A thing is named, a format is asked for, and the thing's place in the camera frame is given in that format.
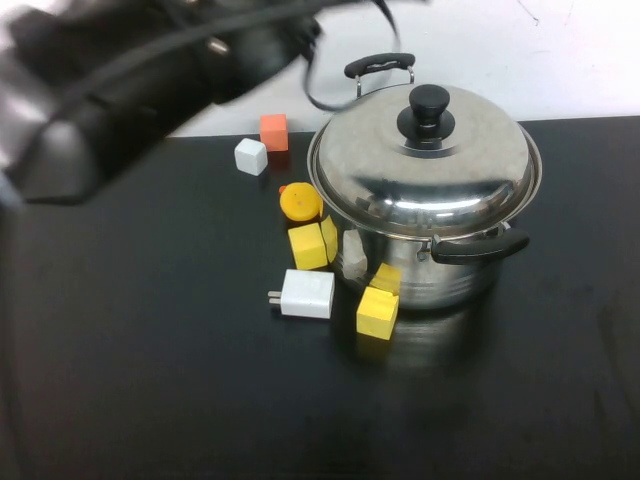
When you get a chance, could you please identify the white plug charger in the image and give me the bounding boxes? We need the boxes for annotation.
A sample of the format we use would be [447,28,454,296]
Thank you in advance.
[268,268,335,320]

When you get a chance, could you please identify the white cube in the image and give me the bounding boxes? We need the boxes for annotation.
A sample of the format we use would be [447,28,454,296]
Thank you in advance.
[234,138,269,177]

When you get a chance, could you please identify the steel lid with black knob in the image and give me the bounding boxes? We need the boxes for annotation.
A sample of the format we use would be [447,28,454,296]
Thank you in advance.
[309,83,543,237]

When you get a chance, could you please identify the stainless steel pot black handles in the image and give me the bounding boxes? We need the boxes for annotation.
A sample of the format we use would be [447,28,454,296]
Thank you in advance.
[306,52,544,312]

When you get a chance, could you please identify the orange cube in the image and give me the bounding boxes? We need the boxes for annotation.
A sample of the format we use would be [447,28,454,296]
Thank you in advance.
[259,113,291,153]

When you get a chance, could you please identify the yellow rubber duck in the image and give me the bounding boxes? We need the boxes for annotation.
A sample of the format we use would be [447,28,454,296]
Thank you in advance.
[278,181,324,223]

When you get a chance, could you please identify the yellow cube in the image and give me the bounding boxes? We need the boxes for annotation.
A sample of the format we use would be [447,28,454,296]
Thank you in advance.
[355,286,401,343]
[287,222,331,272]

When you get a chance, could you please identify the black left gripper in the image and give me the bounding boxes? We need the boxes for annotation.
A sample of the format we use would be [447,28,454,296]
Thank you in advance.
[209,12,324,105]

